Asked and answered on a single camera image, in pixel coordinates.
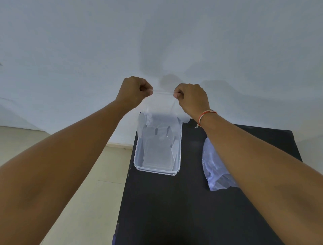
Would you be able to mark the person's right hand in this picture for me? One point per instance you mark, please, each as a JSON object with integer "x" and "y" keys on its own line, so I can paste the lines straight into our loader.
{"x": 193, "y": 99}

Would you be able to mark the person's left hand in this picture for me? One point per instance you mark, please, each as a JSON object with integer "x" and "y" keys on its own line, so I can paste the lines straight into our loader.
{"x": 131, "y": 91}

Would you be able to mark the person's left fingers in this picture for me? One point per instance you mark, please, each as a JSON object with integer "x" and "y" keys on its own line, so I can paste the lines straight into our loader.
{"x": 146, "y": 88}

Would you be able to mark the person's right fingers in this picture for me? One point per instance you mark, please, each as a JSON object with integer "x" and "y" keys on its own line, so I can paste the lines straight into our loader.
{"x": 178, "y": 93}

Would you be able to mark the clear plastic zip bag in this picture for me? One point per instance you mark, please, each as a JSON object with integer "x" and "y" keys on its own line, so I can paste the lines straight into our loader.
{"x": 161, "y": 118}

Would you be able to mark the person's right forearm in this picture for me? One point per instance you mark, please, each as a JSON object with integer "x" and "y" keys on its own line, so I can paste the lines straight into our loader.
{"x": 265, "y": 174}

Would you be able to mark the person's left forearm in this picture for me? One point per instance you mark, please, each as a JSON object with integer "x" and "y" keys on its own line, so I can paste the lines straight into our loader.
{"x": 55, "y": 161}

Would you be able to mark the clear plastic container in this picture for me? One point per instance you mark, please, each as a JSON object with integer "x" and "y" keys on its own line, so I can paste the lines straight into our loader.
{"x": 159, "y": 149}

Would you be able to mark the pile of clear plastic bags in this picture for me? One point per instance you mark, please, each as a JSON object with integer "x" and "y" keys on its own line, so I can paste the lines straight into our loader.
{"x": 217, "y": 169}

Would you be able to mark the black table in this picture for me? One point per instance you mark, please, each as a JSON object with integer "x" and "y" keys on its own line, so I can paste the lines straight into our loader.
{"x": 191, "y": 199}

